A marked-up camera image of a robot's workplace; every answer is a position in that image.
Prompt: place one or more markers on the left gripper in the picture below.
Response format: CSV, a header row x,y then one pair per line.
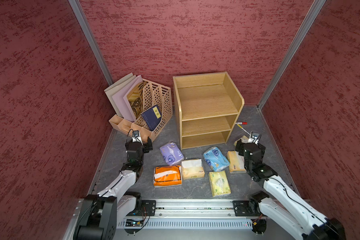
x,y
148,146

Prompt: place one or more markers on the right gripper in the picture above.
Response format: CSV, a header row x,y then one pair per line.
x,y
239,148

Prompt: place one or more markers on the white tissue pack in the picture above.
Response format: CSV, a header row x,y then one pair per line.
x,y
171,154

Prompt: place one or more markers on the orange tissue pack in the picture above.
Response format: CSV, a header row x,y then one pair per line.
x,y
167,176

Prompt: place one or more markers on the green yellow tissue pack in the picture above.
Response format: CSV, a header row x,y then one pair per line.
x,y
219,184

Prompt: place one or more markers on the cream tissue pack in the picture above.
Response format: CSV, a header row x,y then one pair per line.
x,y
192,169

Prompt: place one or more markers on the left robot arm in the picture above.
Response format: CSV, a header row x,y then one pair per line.
x,y
101,213

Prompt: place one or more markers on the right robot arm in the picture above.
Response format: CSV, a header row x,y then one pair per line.
x,y
280,203

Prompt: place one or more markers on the wooden two-tier shelf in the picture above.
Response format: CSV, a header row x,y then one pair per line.
x,y
206,108

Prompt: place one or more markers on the yellow white pen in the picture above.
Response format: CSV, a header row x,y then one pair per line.
x,y
243,129

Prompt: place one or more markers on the dark blue book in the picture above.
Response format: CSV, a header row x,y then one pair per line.
x,y
152,117

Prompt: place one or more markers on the butterfly print folder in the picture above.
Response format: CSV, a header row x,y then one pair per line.
x,y
135,99

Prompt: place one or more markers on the beige plastic file organizer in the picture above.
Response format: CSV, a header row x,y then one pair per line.
x,y
154,93

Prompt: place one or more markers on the lilac folder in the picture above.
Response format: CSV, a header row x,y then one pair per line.
x,y
120,98

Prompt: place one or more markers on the right corner metal profile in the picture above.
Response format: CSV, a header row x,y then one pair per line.
x,y
309,19

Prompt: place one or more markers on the corner metal profile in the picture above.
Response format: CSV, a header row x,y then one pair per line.
x,y
84,24
309,19

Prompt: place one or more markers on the left corner metal profile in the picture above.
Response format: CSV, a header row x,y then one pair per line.
x,y
84,24

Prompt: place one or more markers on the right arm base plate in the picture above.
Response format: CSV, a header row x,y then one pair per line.
x,y
248,209

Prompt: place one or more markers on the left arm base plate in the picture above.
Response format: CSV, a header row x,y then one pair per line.
x,y
147,208

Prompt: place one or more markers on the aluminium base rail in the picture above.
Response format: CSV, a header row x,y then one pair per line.
x,y
195,209

